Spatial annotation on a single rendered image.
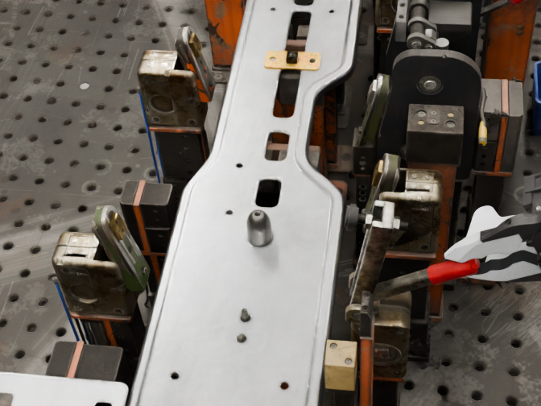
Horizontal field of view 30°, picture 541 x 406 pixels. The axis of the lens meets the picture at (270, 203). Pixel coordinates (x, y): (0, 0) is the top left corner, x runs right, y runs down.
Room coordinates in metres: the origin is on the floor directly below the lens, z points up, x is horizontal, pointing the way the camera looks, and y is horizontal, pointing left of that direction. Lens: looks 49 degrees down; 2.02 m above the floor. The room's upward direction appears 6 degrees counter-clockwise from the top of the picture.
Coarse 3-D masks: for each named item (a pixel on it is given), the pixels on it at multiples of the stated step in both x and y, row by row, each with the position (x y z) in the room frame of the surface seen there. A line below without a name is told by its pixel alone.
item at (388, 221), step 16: (352, 208) 0.67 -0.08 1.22; (384, 208) 0.67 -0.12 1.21; (352, 224) 0.66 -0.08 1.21; (368, 224) 0.66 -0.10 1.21; (384, 224) 0.65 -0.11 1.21; (400, 224) 0.66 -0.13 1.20; (368, 240) 0.65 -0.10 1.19; (384, 240) 0.64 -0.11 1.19; (368, 256) 0.65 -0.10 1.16; (384, 256) 0.65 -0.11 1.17; (368, 272) 0.65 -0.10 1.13; (352, 288) 0.68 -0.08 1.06; (368, 288) 0.65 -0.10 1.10
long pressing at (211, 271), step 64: (256, 0) 1.31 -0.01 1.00; (320, 0) 1.29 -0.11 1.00; (256, 64) 1.15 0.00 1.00; (320, 64) 1.14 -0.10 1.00; (256, 128) 1.02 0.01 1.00; (192, 192) 0.91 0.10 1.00; (256, 192) 0.90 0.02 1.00; (320, 192) 0.89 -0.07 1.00; (192, 256) 0.80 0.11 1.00; (256, 256) 0.79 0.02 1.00; (320, 256) 0.78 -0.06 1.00; (192, 320) 0.70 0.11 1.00; (256, 320) 0.69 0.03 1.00; (320, 320) 0.68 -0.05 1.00; (192, 384) 0.61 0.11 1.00; (256, 384) 0.60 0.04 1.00; (320, 384) 0.59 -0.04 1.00
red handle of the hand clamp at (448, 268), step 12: (444, 264) 0.65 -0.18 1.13; (456, 264) 0.64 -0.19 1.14; (468, 264) 0.64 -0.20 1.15; (408, 276) 0.66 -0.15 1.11; (420, 276) 0.65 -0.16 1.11; (432, 276) 0.64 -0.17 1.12; (444, 276) 0.64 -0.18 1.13; (456, 276) 0.63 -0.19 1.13; (384, 288) 0.66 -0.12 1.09; (396, 288) 0.65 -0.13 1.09; (408, 288) 0.65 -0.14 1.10
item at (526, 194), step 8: (528, 176) 0.70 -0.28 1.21; (536, 176) 0.70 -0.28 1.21; (528, 184) 0.69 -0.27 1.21; (536, 184) 0.69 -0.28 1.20; (528, 192) 0.68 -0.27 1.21; (536, 192) 0.68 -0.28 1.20; (528, 200) 0.67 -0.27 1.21; (536, 200) 0.67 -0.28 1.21; (528, 208) 0.66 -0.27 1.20; (536, 208) 0.66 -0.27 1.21; (536, 232) 0.62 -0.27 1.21; (528, 240) 0.63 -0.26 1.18; (536, 240) 0.62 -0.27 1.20; (536, 248) 0.62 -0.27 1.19
